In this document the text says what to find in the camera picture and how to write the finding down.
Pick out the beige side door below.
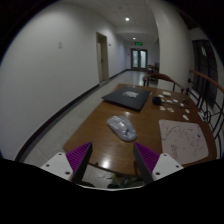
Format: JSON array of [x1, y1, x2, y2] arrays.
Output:
[[95, 31, 110, 84]]

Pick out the small black box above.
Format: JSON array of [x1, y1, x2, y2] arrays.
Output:
[[152, 96, 163, 106]]

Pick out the black flat board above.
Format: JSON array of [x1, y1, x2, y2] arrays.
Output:
[[101, 86, 152, 112]]

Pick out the glass double door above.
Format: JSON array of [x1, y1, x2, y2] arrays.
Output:
[[130, 48, 149, 70]]

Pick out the translucent white computer mouse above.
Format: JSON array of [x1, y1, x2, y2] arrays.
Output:
[[106, 115, 138, 142]]

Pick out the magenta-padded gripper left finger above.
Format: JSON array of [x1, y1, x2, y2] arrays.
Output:
[[40, 141, 94, 185]]

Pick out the distant wooden chair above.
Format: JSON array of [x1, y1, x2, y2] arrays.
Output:
[[146, 62, 160, 75]]

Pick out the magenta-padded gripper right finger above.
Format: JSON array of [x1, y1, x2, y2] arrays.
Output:
[[132, 141, 185, 185]]

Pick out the black railing with wooden handrail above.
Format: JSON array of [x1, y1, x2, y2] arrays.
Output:
[[187, 69, 224, 158]]

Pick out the wooden armchair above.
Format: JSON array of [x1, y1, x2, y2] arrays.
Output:
[[142, 72, 185, 94]]

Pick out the dark window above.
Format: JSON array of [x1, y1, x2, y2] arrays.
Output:
[[191, 39, 219, 108]]

